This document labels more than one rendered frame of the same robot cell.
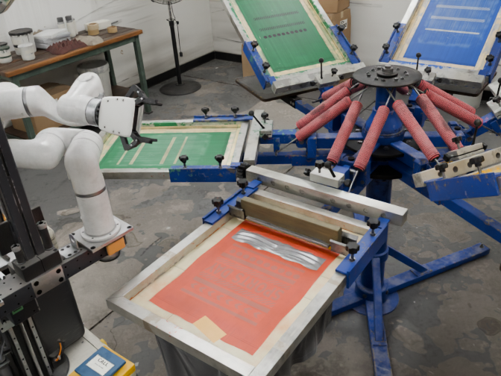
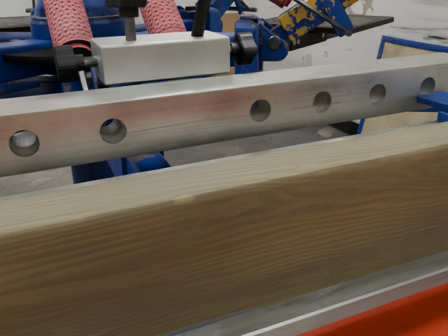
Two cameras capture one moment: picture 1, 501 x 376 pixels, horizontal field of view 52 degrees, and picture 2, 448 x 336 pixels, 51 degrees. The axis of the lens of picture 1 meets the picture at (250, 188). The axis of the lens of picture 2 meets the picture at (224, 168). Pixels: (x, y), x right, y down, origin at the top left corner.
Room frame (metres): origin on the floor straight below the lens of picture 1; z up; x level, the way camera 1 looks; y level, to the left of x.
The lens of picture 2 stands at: (1.48, 0.08, 1.14)
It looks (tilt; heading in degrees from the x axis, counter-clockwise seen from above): 23 degrees down; 299
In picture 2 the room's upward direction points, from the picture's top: 1 degrees counter-clockwise
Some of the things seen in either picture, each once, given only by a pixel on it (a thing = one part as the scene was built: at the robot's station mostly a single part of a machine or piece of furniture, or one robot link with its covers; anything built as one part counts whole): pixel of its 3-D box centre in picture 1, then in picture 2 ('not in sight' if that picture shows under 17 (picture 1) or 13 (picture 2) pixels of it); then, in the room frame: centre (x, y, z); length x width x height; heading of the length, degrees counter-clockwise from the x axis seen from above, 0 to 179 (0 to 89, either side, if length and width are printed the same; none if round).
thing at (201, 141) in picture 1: (193, 130); not in sight; (2.31, 0.26, 1.05); 1.08 x 0.61 x 0.23; 82
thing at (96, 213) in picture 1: (93, 209); not in sight; (1.40, 0.50, 1.21); 0.16 x 0.13 x 0.15; 46
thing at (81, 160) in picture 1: (85, 165); not in sight; (1.39, 0.49, 1.37); 0.13 x 0.10 x 0.16; 2
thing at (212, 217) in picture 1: (232, 208); not in sight; (1.71, 0.08, 0.97); 0.30 x 0.05 x 0.07; 142
